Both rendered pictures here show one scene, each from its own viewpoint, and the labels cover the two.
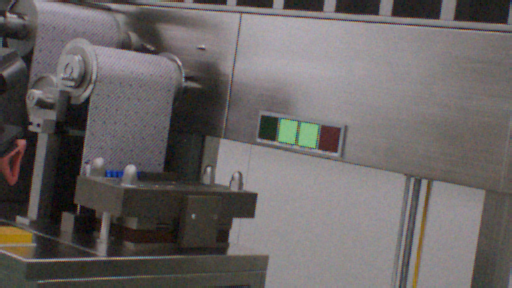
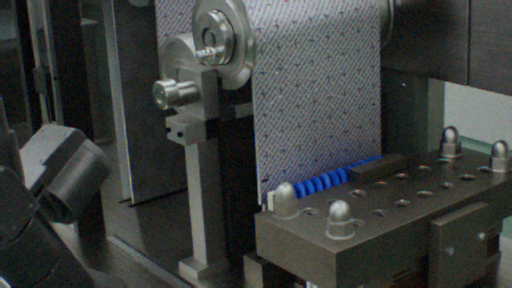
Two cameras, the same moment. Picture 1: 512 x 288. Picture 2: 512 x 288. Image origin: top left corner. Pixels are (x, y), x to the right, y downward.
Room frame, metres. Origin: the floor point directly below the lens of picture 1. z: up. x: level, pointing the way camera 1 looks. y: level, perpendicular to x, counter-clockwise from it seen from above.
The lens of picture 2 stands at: (1.18, 0.17, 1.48)
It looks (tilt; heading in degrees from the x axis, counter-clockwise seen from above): 19 degrees down; 10
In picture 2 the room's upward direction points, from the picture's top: 3 degrees counter-clockwise
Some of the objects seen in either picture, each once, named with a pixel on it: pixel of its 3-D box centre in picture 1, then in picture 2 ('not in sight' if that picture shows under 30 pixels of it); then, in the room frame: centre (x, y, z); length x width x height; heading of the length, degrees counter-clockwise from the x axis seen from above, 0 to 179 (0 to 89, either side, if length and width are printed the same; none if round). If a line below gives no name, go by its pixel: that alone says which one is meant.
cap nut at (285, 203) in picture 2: (98, 167); (285, 198); (2.19, 0.33, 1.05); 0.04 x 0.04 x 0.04
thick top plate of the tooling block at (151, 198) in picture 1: (169, 197); (402, 209); (2.28, 0.17, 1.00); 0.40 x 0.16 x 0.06; 137
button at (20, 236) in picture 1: (7, 235); not in sight; (2.01, 0.46, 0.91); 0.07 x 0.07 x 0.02; 47
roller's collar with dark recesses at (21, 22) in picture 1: (11, 25); not in sight; (2.44, 0.61, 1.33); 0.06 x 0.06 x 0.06; 47
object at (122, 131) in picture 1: (127, 139); (321, 122); (2.33, 0.29, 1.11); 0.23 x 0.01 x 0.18; 137
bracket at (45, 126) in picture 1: (41, 156); (195, 173); (2.28, 0.47, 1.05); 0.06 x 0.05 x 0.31; 137
